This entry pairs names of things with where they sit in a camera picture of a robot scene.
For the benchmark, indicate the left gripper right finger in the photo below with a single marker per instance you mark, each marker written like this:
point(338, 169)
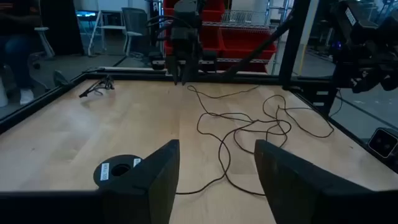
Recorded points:
point(289, 193)

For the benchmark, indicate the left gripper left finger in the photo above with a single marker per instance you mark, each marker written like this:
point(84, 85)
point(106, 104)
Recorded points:
point(155, 186)

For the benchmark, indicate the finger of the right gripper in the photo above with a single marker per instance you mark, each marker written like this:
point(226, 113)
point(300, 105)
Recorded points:
point(190, 71)
point(177, 71)

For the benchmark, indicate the black spool with white labels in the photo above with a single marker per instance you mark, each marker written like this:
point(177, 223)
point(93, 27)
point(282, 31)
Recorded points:
point(124, 160)

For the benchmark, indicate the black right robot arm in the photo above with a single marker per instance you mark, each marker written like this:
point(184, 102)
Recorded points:
point(186, 12)

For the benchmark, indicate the grey mesh chair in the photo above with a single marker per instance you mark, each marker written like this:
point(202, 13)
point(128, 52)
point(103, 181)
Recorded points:
point(135, 20)

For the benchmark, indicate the clear safety glasses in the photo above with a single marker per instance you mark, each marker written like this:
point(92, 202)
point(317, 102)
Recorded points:
point(99, 87)

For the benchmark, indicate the white desk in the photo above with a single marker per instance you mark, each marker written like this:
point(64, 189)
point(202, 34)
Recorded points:
point(109, 27)

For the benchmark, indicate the black curtain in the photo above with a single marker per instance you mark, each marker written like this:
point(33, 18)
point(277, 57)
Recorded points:
point(60, 28)

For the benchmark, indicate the office chair with white armrests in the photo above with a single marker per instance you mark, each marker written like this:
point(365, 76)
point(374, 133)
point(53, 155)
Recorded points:
point(42, 29)

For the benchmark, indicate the black equipment with white label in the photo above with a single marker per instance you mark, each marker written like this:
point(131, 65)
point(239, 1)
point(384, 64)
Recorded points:
point(363, 53)

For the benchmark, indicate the person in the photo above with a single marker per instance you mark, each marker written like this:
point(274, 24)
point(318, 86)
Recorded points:
point(15, 53)

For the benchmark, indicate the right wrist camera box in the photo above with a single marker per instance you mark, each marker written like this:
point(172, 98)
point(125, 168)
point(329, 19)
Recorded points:
point(180, 33)

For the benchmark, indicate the black table-level camera box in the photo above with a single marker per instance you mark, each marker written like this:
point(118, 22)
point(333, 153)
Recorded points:
point(382, 143)

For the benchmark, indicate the black frame clamp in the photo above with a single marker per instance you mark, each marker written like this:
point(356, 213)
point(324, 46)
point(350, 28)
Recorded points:
point(59, 79)

